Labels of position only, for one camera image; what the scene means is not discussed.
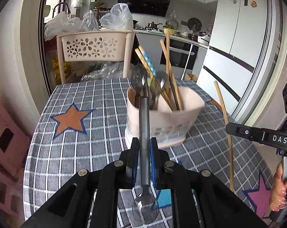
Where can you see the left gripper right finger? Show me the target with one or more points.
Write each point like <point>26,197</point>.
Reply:
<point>158,158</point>

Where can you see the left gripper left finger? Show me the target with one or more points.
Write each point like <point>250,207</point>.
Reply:
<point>132,162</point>

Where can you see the black handled spoon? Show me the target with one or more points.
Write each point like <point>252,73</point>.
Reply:
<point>139,82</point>

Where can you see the blue patterned chopstick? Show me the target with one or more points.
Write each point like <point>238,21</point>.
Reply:
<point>148,61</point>

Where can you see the person right hand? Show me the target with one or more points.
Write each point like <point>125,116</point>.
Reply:
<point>278,191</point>

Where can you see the pink utensil holder caddy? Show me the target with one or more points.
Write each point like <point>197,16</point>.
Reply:
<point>169,127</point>

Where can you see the white refrigerator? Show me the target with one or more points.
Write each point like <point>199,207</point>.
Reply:
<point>235,46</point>

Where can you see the cardboard box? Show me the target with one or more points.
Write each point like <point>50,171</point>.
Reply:
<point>191,77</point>

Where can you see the beige perforated plastic basket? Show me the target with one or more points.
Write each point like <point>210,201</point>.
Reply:
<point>103,45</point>

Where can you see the pink plastic stool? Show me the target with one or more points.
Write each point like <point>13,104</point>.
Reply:
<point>10,194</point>
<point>13,143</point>

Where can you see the yellow bowl on counter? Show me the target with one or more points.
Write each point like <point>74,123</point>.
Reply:
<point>169,30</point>

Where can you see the clear plastic bag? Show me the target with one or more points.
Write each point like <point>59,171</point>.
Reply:
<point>119,18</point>

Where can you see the black range hood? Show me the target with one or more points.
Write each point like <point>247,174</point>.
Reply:
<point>144,0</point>

